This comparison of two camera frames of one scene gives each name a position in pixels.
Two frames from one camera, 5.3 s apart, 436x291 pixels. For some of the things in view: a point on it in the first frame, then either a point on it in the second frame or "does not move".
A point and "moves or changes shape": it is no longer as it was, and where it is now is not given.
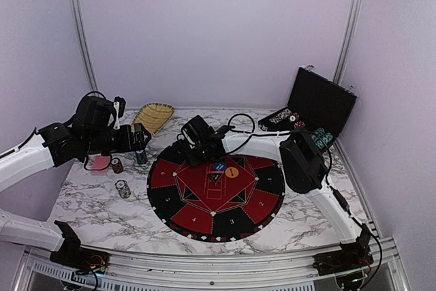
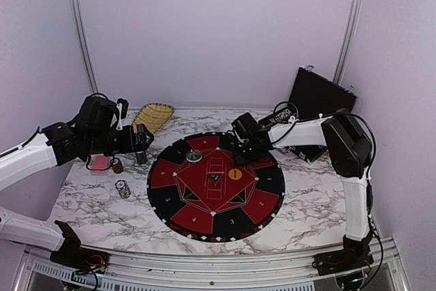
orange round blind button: [231, 172] moves or changes shape
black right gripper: [192, 160] to [240, 159]
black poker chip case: [317, 104] does not move
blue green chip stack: [141, 157] does not move
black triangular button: [215, 176] does not move
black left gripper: [126, 144] does not move
